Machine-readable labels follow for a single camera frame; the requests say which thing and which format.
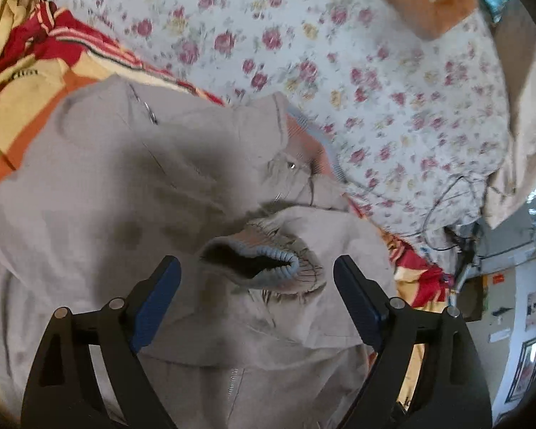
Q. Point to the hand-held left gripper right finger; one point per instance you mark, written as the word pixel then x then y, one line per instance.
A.
pixel 357 297

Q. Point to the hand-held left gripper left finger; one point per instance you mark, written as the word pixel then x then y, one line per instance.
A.
pixel 158 297

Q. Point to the beige zip jacket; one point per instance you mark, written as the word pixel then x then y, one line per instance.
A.
pixel 94 187

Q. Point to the tripod stand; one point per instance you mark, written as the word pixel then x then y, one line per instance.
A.
pixel 462 272

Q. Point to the white floral quilt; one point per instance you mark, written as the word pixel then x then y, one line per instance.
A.
pixel 339 76

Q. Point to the orange red patterned bedsheet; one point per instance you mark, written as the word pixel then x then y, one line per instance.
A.
pixel 22 111

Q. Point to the beige cloth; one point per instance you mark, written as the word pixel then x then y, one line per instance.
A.
pixel 527 120

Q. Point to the orange plush pillow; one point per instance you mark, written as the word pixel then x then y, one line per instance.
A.
pixel 429 4

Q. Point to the framed wall picture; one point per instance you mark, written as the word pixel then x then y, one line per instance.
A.
pixel 525 366

